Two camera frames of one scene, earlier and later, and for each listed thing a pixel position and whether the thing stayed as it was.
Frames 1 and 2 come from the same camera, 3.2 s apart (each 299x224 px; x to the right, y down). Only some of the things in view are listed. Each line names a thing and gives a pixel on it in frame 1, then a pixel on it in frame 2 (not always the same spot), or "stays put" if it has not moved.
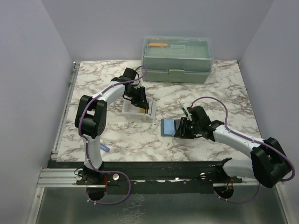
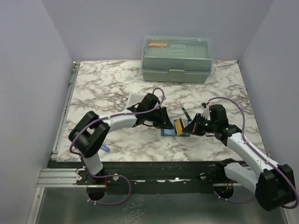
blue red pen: (104, 148) stays put
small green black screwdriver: (184, 110) stays put
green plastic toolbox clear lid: (177, 59) stays put
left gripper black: (141, 101) → (164, 121)
